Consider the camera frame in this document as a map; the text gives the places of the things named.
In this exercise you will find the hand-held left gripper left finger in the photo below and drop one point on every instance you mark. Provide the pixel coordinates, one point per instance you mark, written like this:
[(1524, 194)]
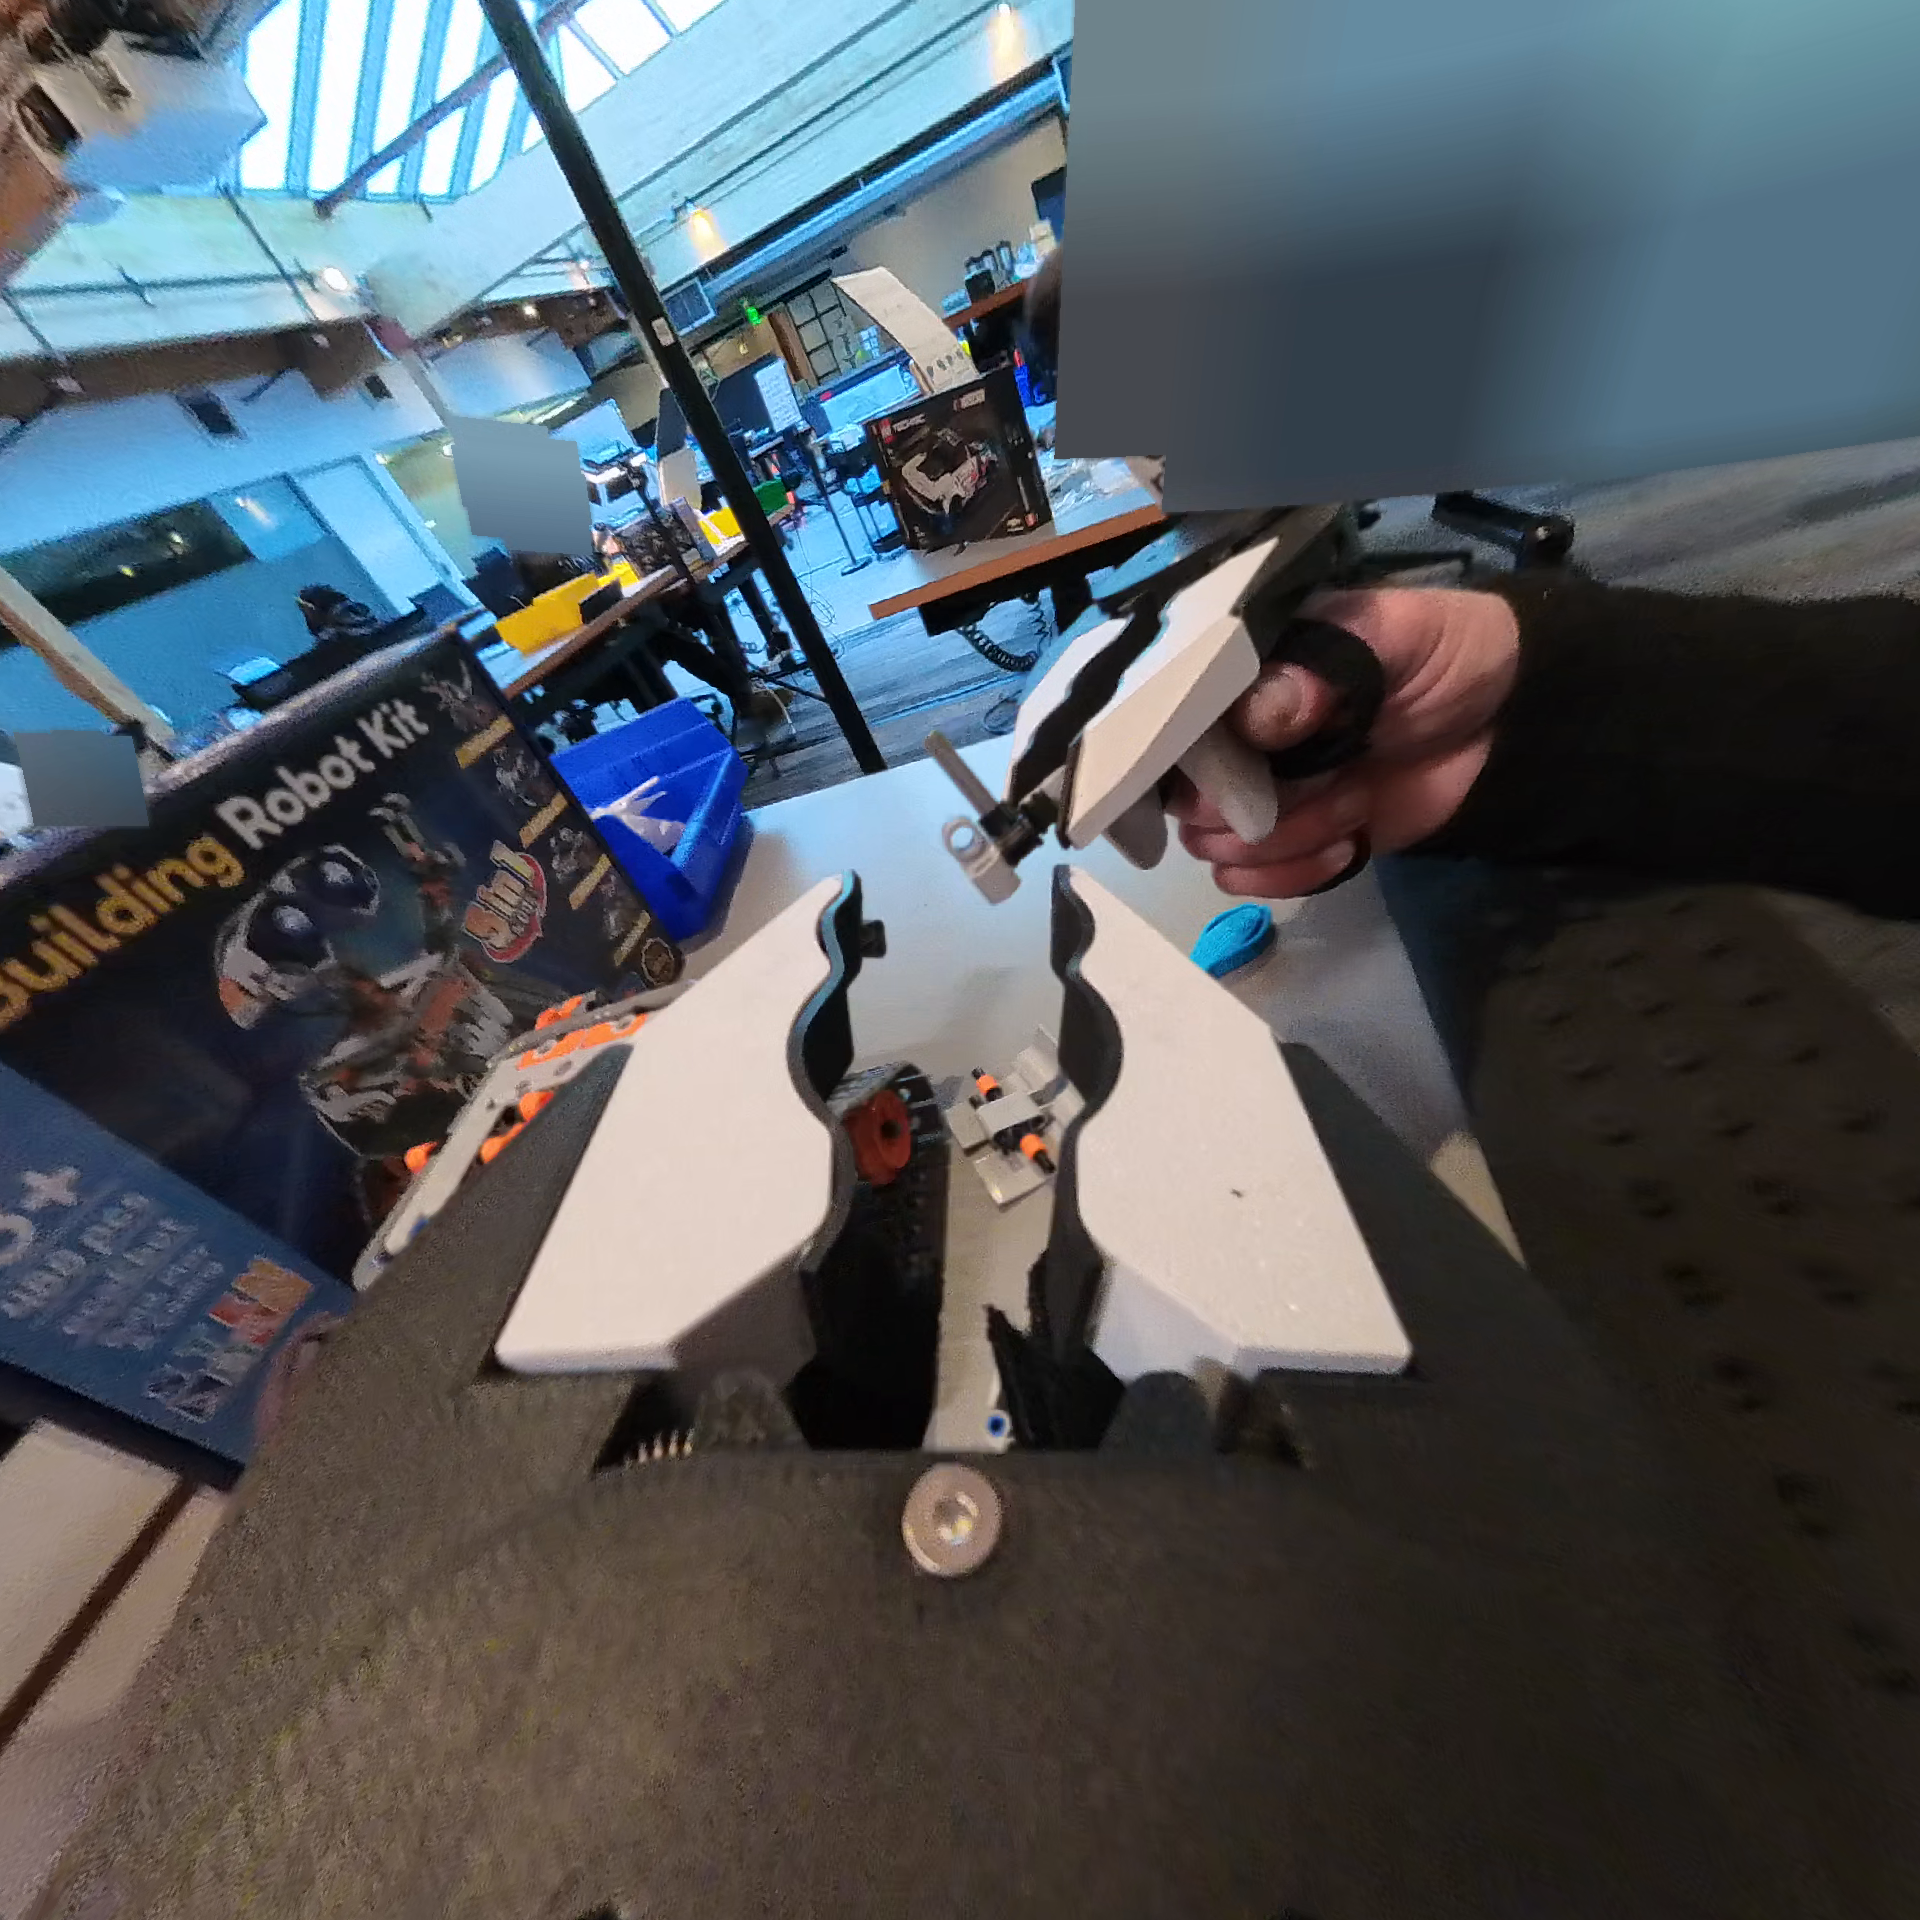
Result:
[(663, 1204)]

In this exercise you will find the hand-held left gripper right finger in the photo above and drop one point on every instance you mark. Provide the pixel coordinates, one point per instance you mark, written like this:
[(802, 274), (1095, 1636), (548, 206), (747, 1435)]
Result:
[(1249, 1204)]

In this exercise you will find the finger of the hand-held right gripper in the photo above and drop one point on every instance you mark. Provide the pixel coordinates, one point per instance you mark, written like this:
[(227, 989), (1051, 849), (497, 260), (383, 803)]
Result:
[(1060, 715), (1153, 708)]

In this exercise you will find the small white blue connector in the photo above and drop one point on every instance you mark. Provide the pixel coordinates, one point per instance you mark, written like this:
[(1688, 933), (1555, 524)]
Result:
[(985, 863)]

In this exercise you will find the blue plastic separator tool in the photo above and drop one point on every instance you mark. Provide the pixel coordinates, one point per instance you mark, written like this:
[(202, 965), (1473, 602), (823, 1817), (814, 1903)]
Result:
[(1234, 935)]

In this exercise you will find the person's right forearm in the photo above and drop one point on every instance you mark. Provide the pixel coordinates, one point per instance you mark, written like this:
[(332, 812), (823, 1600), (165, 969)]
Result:
[(1708, 737)]

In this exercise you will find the person's right hand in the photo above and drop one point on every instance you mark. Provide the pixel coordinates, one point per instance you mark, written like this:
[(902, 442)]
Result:
[(1413, 715)]

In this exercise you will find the wooden work table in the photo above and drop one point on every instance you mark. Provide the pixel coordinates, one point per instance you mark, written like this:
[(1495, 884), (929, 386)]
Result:
[(1018, 558)]

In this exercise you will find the grey orange tracked toy robot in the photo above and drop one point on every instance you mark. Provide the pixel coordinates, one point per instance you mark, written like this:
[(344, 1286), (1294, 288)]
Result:
[(497, 1111)]

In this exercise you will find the small grey orange connector assembly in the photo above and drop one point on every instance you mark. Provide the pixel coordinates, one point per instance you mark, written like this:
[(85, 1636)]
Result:
[(1013, 1121)]

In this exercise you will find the black printed box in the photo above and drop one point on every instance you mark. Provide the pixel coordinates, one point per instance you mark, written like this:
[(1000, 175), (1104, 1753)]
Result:
[(972, 470)]

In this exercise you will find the blue plastic bin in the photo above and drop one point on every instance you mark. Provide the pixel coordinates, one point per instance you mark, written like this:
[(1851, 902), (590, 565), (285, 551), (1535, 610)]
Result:
[(663, 811)]

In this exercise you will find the blue cardboard box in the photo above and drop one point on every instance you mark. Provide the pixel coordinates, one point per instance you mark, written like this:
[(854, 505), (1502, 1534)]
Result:
[(273, 989)]

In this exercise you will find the black perforated board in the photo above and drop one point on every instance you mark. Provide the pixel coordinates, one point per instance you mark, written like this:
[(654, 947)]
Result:
[(1708, 1290)]

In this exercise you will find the black stand pole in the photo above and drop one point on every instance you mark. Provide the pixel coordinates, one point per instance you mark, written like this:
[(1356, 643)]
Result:
[(689, 392)]

